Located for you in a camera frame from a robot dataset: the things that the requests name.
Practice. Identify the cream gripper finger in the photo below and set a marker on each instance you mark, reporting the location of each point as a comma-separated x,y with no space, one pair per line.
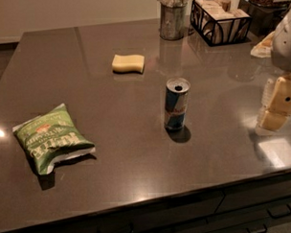
273,117
268,92

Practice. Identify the green jalapeno chip bag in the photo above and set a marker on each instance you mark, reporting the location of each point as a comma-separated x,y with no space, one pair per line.
52,138

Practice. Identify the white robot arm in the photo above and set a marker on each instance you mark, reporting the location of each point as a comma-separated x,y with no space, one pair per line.
280,54

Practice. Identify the blue silver redbull can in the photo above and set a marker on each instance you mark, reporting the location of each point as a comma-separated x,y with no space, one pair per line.
176,103

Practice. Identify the yellow snack packet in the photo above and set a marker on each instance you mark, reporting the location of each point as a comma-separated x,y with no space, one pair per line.
264,48

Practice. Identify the snack jar on stand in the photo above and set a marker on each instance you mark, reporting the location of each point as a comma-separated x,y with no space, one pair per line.
265,14

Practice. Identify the metal cup with stirrers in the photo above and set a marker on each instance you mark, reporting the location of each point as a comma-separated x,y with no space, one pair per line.
172,13

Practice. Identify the yellow sponge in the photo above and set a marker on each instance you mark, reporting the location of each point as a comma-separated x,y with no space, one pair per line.
129,63

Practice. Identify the black wire napkin holder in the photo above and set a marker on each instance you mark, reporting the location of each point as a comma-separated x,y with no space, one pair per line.
218,23

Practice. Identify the black drawer handle right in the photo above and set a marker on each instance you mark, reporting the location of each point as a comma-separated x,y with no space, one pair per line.
279,212

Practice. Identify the black drawer handle lower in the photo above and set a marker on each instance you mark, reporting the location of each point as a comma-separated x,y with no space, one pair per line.
258,229

